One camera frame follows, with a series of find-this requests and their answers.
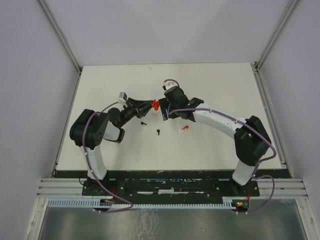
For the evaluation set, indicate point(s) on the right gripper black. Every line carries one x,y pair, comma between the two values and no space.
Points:
164,104

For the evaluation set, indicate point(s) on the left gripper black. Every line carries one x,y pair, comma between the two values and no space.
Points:
140,107

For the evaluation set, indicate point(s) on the round orange earbud case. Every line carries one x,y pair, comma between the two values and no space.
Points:
155,105

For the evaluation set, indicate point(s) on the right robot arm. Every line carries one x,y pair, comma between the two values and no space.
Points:
251,140

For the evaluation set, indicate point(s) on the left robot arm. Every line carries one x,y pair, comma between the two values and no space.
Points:
92,127

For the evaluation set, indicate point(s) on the right controller board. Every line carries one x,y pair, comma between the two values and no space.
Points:
242,205

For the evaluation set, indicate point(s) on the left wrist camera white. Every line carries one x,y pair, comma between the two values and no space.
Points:
122,98

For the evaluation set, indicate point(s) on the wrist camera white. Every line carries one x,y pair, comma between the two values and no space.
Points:
122,98
169,83

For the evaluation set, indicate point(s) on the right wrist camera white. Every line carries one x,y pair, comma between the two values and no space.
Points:
169,83

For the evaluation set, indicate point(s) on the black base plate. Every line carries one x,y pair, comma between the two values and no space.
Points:
130,187

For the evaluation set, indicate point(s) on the right aluminium corner post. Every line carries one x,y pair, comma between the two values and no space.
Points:
285,17

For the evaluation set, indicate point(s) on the aluminium corner post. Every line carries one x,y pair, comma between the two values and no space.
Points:
285,17
44,5

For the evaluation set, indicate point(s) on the left aluminium corner post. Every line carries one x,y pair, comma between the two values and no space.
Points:
44,5

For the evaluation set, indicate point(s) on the aluminium frame rail front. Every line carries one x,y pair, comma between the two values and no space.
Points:
286,188

